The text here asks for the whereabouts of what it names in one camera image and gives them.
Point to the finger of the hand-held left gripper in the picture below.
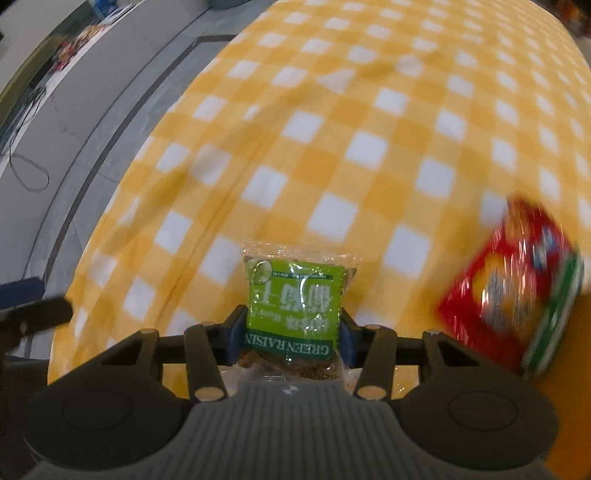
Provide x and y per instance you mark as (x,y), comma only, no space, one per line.
(37,314)
(23,288)

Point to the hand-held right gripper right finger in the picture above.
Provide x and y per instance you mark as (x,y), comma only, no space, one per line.
(348,339)

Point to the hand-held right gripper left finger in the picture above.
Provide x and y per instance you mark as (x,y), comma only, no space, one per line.
(238,334)

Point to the green raisin packet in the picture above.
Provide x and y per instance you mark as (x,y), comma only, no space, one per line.
(295,295)

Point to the red noodle snack packet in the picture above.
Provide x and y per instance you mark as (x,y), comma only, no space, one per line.
(498,300)

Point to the blurred colourful objects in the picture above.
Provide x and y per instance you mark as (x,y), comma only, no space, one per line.
(74,46)

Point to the yellow checked tablecloth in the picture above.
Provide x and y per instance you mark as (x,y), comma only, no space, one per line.
(369,92)

